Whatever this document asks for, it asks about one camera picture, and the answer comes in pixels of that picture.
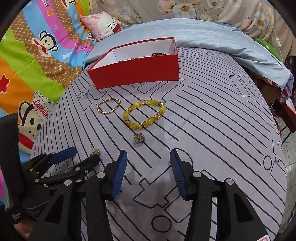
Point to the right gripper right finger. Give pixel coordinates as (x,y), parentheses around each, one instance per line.
(182,172)

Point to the red stool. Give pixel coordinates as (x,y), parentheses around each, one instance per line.
(286,114)

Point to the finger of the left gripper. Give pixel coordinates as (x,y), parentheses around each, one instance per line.
(85,167)
(63,155)

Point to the green round object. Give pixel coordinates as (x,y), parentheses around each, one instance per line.
(270,48)

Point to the pink cartoon pillow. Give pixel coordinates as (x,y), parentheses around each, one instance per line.
(101,25)

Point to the colourful monkey quilt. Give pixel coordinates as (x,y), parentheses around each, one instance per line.
(42,53)

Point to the red cardboard box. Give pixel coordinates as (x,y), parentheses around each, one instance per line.
(142,61)

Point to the light blue blanket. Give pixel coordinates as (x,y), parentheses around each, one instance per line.
(202,34)

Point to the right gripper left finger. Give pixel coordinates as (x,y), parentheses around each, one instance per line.
(114,174)

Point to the grey striped bed sheet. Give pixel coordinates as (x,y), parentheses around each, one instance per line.
(215,117)

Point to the grey floral duvet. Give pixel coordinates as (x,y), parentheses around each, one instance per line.
(254,18)

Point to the person's left hand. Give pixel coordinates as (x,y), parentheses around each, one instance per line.
(25,227)

